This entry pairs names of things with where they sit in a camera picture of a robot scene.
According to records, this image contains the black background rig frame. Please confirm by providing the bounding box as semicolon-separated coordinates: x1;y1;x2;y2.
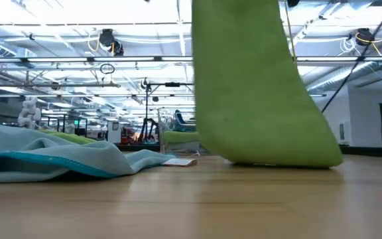
143;82;196;144

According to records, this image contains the black thin cable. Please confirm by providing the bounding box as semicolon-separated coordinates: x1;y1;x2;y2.
321;0;382;114

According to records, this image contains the black hanging ring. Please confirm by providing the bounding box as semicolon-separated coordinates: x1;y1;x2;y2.
99;62;116;76

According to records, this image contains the yellow hanging cable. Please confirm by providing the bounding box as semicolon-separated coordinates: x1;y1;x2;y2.
283;0;298;64

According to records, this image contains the black ceiling cable reel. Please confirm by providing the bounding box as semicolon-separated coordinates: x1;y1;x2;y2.
355;28;377;47
97;28;125;56

